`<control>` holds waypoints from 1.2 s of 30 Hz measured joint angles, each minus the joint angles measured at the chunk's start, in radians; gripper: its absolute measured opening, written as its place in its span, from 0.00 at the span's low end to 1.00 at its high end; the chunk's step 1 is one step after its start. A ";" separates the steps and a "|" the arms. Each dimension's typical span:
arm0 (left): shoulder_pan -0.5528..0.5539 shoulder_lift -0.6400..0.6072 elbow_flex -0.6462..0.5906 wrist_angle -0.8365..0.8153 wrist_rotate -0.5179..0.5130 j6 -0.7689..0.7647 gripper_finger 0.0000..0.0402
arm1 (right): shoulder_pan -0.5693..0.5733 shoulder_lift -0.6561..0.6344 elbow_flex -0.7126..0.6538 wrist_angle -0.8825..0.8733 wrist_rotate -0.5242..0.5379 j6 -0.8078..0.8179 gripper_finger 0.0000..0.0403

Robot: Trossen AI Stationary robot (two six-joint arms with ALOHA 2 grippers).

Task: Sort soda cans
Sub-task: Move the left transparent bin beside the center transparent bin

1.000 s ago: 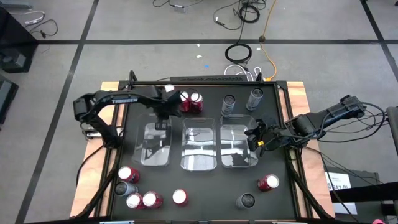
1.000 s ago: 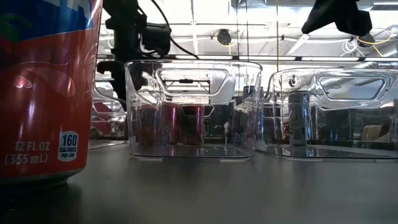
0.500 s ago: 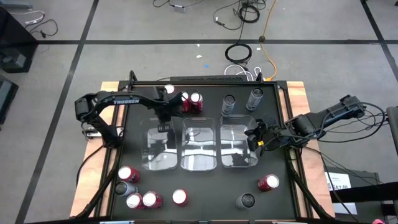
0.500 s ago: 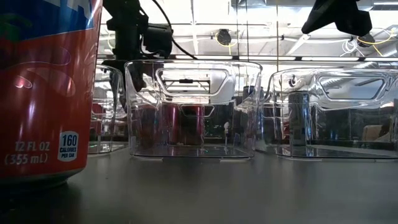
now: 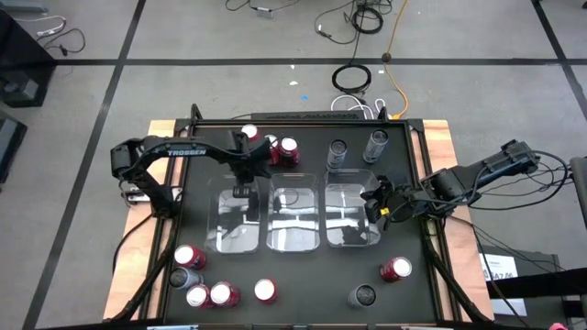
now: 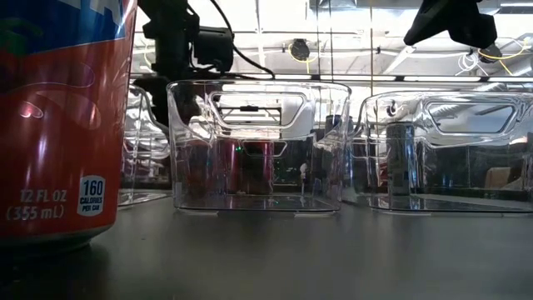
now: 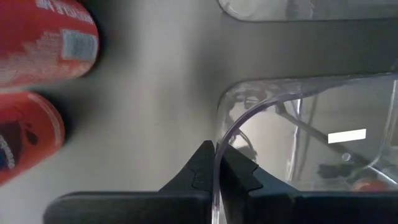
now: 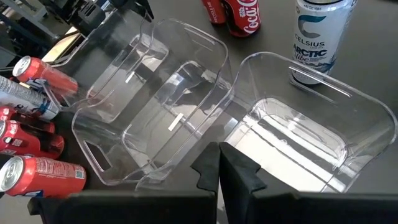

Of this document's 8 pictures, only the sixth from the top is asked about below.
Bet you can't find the clear plastic storage bin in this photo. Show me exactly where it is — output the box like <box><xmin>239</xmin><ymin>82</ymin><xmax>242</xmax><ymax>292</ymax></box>
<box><xmin>166</xmin><ymin>79</ymin><xmax>353</xmax><ymax>216</ymax></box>
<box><xmin>351</xmin><ymin>90</ymin><xmax>533</xmax><ymax>217</ymax></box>
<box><xmin>118</xmin><ymin>85</ymin><xmax>172</xmax><ymax>208</ymax></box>

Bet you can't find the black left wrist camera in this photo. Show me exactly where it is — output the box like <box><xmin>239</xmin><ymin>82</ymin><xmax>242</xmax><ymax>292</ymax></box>
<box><xmin>192</xmin><ymin>26</ymin><xmax>235</xmax><ymax>75</ymax></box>

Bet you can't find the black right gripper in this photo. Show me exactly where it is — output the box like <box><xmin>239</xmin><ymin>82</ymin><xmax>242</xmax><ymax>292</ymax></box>
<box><xmin>402</xmin><ymin>0</ymin><xmax>499</xmax><ymax>49</ymax></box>

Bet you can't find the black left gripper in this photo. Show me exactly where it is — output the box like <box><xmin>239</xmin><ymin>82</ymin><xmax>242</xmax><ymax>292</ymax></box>
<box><xmin>133</xmin><ymin>14</ymin><xmax>201</xmax><ymax>126</ymax></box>

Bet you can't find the black round ceiling fixture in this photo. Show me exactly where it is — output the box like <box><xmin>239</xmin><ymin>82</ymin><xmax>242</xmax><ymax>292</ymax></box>
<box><xmin>290</xmin><ymin>37</ymin><xmax>311</xmax><ymax>63</ymax></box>

